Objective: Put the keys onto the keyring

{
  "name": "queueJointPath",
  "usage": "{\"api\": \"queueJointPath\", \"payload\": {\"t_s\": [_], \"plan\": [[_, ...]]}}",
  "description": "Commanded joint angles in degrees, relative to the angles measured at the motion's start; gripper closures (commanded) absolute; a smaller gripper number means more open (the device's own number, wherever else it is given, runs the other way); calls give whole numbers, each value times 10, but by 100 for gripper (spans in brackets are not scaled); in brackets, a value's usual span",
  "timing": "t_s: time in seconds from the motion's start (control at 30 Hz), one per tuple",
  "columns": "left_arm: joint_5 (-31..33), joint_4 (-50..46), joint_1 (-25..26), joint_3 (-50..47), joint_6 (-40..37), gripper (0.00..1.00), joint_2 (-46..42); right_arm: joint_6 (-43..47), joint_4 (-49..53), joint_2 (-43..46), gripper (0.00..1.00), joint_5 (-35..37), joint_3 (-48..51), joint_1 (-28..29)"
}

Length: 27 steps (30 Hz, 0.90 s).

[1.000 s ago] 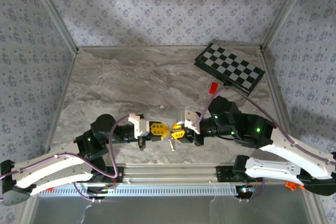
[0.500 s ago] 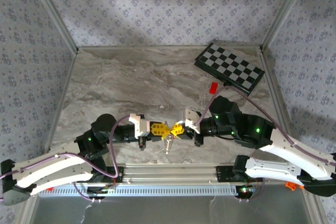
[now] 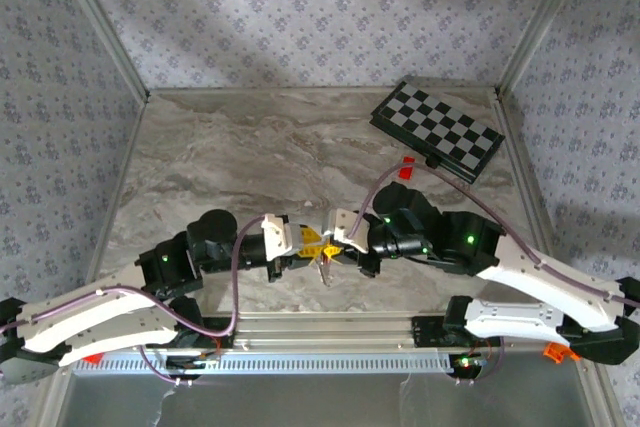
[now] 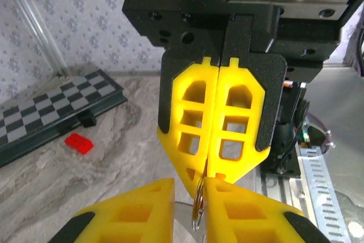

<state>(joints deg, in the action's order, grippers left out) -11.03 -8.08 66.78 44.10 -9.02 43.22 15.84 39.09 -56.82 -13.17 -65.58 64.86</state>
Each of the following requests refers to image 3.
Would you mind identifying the folded black white chessboard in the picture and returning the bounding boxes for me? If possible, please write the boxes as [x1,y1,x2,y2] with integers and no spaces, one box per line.
[368,77,506,186]

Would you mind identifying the aluminium front rail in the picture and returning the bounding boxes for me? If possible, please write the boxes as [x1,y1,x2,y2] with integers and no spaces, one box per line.
[204,310,599,354]

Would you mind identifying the small circuit board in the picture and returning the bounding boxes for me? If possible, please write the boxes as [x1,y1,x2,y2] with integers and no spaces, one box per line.
[166,354,221,372]
[449,354,489,372]

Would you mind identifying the aluminium frame post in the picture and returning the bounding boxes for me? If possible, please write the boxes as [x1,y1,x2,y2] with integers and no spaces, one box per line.
[47,0,152,102]
[494,0,599,98]

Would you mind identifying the grey slotted cable duct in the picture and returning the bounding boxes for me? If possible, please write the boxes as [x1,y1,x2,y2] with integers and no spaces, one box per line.
[72,350,459,376]

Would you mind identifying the short purple cable loop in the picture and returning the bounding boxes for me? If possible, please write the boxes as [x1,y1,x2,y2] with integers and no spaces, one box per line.
[452,336,507,388]
[139,349,197,388]

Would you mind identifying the red black power wires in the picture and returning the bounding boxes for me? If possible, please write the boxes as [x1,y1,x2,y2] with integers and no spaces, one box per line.
[201,330,224,361]
[469,332,495,362]

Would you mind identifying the aluminium side rail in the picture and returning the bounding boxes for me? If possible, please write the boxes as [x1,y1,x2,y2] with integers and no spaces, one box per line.
[492,91,569,268]
[82,96,149,293]

